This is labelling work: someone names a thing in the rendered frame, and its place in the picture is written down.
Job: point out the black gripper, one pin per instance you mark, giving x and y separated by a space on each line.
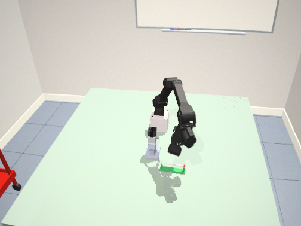
176 139

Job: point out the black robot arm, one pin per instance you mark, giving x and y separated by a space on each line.
185 113

